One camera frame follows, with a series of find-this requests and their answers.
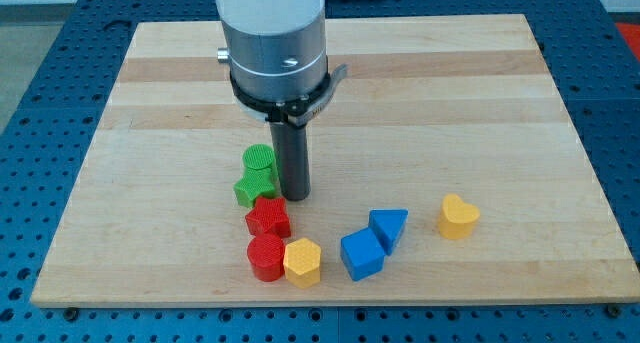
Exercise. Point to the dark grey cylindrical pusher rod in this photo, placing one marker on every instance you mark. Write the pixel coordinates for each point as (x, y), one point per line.
(291, 153)

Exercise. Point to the green star block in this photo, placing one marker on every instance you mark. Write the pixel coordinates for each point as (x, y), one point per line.
(254, 184)

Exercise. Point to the green cylinder block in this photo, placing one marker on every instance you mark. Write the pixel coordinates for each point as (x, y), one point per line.
(259, 157)

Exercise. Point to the yellow heart block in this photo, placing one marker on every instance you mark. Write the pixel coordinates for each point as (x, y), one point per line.
(457, 219)

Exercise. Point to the black clamp ring with lever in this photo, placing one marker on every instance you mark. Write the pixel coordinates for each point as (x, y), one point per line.
(297, 112)

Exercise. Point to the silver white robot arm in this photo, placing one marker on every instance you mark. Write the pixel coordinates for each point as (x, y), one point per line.
(277, 55)

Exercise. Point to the red cylinder block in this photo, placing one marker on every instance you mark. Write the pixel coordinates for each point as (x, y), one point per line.
(265, 253)

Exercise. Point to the yellow hexagon block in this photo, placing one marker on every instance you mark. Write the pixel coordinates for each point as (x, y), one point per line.
(302, 263)

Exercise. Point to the blue triangle block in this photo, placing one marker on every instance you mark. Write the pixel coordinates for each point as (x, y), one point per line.
(388, 226)

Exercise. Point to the blue cube block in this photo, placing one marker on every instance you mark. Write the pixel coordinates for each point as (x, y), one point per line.
(362, 254)

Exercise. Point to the light wooden board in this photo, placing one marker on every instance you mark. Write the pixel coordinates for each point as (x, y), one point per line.
(430, 106)

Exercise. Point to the red star block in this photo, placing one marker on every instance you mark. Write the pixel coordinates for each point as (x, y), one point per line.
(269, 215)

